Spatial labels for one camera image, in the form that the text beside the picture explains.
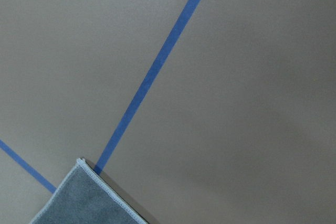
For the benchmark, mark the pink towel with grey edge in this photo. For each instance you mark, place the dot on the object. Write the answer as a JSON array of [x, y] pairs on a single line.
[[84, 197]]

